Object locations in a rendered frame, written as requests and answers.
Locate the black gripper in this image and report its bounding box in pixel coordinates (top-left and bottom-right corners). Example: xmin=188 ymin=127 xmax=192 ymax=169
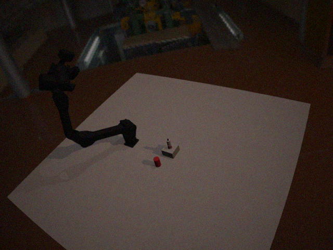
xmin=48 ymin=49 xmax=75 ymax=78

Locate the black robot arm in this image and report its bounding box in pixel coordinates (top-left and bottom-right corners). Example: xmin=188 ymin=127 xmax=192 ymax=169
xmin=39 ymin=65 xmax=139 ymax=148

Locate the red cylinder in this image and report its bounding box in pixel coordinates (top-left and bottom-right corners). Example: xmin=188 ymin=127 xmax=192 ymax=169
xmin=153 ymin=157 xmax=161 ymax=167

